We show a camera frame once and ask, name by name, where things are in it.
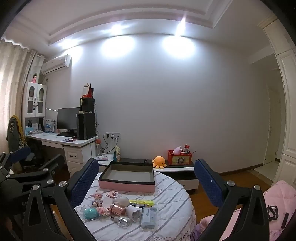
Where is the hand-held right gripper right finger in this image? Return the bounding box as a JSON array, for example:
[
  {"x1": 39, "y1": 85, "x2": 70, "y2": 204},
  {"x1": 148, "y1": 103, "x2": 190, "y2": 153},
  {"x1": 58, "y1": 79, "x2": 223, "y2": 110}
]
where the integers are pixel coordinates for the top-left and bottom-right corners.
[{"x1": 194, "y1": 159, "x2": 270, "y2": 241}]

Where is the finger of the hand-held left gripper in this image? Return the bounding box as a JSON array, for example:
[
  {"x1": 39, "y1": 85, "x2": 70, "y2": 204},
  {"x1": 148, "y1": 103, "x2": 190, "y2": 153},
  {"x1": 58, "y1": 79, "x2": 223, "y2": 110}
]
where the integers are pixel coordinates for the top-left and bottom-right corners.
[
  {"x1": 0, "y1": 147, "x2": 31, "y2": 173},
  {"x1": 6, "y1": 155, "x2": 65, "y2": 184}
]

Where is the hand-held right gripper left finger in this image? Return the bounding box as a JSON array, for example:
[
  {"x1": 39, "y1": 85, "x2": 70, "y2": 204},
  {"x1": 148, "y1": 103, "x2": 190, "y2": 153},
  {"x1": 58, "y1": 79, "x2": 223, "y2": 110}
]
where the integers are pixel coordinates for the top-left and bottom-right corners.
[{"x1": 23, "y1": 158, "x2": 100, "y2": 241}]

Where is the small doll figurine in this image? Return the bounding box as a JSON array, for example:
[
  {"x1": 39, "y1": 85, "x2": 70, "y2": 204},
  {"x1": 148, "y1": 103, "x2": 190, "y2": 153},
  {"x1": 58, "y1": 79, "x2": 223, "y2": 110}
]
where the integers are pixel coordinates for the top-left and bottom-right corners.
[{"x1": 90, "y1": 191, "x2": 104, "y2": 208}]

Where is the teal round case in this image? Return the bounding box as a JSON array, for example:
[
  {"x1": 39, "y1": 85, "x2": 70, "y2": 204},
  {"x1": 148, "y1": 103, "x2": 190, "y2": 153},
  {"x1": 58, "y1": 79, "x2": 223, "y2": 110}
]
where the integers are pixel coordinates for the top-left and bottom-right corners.
[{"x1": 83, "y1": 207, "x2": 99, "y2": 220}]

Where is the rose gold bottle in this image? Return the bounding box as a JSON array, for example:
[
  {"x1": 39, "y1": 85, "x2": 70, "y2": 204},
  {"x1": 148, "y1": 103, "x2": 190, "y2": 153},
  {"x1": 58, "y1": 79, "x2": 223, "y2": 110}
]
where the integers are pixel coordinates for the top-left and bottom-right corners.
[{"x1": 109, "y1": 203, "x2": 126, "y2": 215}]

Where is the white round plastic toy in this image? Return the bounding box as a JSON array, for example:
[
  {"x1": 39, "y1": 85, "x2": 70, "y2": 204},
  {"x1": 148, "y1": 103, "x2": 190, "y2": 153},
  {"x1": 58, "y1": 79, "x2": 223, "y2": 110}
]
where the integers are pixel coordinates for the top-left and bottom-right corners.
[{"x1": 116, "y1": 196, "x2": 130, "y2": 207}]

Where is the pink storage tray box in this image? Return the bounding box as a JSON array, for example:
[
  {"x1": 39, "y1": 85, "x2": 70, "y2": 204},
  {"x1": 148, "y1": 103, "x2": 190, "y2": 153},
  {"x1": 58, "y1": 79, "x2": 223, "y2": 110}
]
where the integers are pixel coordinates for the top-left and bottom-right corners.
[{"x1": 99, "y1": 161, "x2": 155, "y2": 193}]

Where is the small glass bottle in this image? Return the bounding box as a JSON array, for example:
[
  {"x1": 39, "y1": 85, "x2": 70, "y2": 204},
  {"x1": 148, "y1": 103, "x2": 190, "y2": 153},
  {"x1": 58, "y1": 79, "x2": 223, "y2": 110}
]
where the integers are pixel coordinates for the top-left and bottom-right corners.
[{"x1": 110, "y1": 216, "x2": 132, "y2": 228}]

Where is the white plug adapter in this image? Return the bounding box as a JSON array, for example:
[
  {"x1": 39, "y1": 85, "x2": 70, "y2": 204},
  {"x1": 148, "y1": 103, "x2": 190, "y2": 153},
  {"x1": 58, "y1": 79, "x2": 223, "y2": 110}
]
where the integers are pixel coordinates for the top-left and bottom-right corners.
[{"x1": 126, "y1": 205, "x2": 143, "y2": 222}]

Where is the yellow highlighter pen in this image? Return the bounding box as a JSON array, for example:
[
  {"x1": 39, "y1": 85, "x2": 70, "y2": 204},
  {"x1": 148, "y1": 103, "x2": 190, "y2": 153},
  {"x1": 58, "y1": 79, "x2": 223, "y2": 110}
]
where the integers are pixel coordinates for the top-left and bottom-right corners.
[{"x1": 129, "y1": 200, "x2": 154, "y2": 207}]

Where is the office chair with clothing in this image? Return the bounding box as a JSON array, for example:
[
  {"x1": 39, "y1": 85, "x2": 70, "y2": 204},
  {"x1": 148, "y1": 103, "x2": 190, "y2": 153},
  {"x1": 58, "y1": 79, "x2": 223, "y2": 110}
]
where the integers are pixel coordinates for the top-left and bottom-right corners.
[{"x1": 6, "y1": 115, "x2": 31, "y2": 165}]

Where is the white desk with drawers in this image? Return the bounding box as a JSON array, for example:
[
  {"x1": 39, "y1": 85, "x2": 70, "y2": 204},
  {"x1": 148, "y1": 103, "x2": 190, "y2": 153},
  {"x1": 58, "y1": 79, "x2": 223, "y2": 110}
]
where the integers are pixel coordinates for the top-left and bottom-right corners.
[{"x1": 26, "y1": 132, "x2": 99, "y2": 177}]

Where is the black white low cabinet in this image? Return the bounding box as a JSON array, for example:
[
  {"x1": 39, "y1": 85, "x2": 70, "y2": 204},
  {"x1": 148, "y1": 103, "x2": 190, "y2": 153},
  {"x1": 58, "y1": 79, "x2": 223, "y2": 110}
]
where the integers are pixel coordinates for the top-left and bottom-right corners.
[{"x1": 98, "y1": 153, "x2": 200, "y2": 190}]

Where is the red storage box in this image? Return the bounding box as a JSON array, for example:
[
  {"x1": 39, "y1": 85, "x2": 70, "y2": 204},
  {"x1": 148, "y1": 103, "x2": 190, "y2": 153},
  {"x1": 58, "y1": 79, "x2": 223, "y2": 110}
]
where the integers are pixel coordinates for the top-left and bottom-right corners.
[{"x1": 168, "y1": 150, "x2": 192, "y2": 165}]

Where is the yellow blue snack bag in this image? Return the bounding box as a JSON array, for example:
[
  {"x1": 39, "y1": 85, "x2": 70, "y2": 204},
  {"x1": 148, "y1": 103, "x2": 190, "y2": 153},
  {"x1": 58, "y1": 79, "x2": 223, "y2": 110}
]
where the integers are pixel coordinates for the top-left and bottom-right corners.
[{"x1": 113, "y1": 146, "x2": 122, "y2": 162}]

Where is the black computer monitor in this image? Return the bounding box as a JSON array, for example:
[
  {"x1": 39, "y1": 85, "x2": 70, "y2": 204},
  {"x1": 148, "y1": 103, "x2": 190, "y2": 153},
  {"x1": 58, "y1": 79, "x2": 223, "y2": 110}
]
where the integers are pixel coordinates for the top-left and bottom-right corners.
[{"x1": 57, "y1": 107, "x2": 80, "y2": 133}]

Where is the black computer tower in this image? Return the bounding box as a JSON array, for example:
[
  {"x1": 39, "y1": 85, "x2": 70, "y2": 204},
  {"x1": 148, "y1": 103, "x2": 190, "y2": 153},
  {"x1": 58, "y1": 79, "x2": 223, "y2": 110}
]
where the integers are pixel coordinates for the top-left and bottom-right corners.
[{"x1": 77, "y1": 113, "x2": 96, "y2": 140}]

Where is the orange octopus plush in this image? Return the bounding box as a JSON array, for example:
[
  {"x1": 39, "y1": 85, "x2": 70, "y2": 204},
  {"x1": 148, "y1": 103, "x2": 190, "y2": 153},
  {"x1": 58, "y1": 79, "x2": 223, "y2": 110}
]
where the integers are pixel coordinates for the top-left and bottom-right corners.
[{"x1": 152, "y1": 156, "x2": 167, "y2": 169}]

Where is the white glass-door cabinet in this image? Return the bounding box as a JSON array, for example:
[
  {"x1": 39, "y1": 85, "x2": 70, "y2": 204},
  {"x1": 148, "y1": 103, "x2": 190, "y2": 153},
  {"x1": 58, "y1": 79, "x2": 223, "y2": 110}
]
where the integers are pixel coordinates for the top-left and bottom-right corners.
[{"x1": 22, "y1": 82, "x2": 48, "y2": 117}]

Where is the black box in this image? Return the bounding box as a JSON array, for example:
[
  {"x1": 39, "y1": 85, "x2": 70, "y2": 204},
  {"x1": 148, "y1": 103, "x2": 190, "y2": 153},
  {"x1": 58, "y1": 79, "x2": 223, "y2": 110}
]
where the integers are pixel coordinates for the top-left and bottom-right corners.
[{"x1": 81, "y1": 97, "x2": 95, "y2": 114}]

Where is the pink quilt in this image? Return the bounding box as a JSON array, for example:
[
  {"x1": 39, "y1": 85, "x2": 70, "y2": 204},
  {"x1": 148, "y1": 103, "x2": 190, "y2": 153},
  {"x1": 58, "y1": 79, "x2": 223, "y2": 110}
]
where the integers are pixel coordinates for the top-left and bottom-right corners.
[{"x1": 192, "y1": 179, "x2": 296, "y2": 241}]

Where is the beige curtain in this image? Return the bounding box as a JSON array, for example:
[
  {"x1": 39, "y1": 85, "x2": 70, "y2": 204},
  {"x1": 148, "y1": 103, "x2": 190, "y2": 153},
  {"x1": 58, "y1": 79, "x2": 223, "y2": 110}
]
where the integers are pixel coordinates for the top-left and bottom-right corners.
[{"x1": 0, "y1": 38, "x2": 44, "y2": 153}]

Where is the red cardboard box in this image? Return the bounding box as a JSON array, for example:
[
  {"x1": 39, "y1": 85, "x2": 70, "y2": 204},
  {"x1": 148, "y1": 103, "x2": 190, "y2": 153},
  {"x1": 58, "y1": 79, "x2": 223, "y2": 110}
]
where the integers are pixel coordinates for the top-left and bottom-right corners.
[{"x1": 81, "y1": 83, "x2": 95, "y2": 98}]

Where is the white door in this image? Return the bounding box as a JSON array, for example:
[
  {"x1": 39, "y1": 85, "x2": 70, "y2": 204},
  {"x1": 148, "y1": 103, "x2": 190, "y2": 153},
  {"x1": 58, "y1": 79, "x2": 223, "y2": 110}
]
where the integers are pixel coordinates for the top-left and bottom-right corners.
[{"x1": 264, "y1": 86, "x2": 282, "y2": 165}]

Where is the white air conditioner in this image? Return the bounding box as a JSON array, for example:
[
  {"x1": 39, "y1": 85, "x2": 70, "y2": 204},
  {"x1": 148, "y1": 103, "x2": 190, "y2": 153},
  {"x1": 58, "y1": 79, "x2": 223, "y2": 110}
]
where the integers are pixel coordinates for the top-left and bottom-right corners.
[{"x1": 41, "y1": 54, "x2": 71, "y2": 75}]

